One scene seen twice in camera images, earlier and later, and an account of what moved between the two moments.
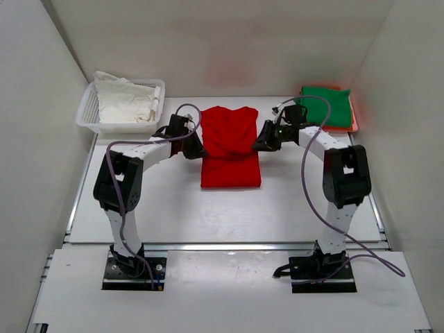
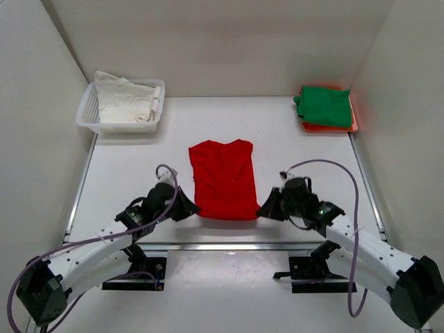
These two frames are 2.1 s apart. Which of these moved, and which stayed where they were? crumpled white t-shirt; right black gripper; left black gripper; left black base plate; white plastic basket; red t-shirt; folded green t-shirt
Moved: left black gripper; red t-shirt; right black gripper
Stayed: white plastic basket; crumpled white t-shirt; folded green t-shirt; left black base plate
